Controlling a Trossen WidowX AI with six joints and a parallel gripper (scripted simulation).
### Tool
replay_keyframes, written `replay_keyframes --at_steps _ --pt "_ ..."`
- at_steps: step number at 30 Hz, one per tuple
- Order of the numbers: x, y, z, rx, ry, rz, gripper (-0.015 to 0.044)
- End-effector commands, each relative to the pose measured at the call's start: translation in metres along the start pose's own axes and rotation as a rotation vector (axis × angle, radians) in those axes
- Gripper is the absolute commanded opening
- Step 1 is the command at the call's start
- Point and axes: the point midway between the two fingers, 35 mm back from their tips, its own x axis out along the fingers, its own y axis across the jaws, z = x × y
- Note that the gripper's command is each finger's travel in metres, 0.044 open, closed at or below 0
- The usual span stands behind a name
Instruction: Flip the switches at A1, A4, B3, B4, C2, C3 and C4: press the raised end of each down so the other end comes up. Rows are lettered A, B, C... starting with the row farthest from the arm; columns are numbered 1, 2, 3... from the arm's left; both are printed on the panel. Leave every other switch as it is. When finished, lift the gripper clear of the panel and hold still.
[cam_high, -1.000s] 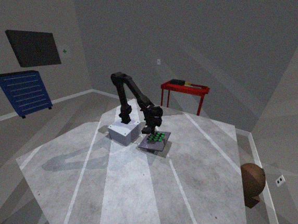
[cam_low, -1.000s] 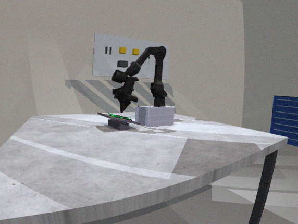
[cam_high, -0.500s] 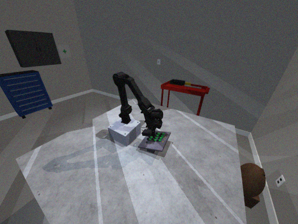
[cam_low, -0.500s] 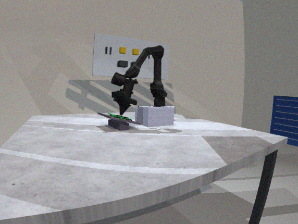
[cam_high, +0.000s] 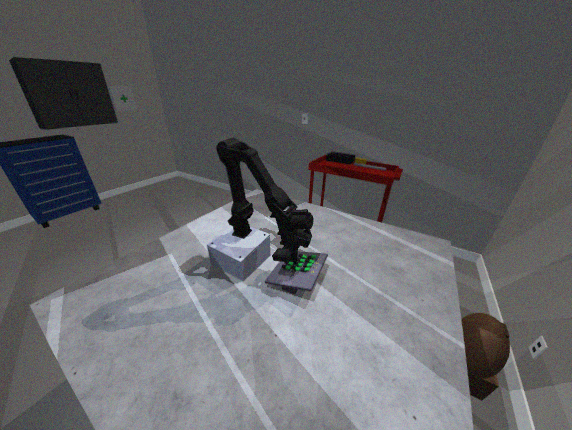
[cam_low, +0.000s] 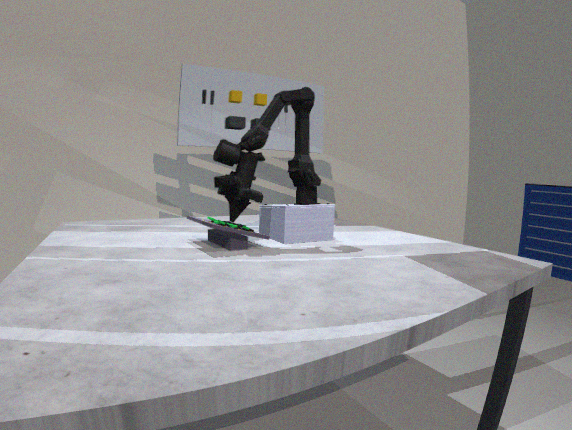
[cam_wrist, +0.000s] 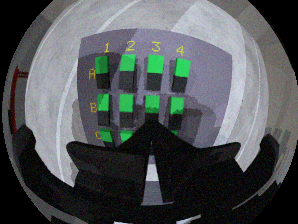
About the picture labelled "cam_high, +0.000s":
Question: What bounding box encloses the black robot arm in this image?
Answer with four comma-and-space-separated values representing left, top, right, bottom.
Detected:
216, 138, 313, 248

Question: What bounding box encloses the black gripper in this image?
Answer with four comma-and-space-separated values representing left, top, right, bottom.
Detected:
272, 228, 300, 263

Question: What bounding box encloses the grey switch panel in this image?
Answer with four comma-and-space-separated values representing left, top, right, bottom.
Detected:
265, 251, 328, 294

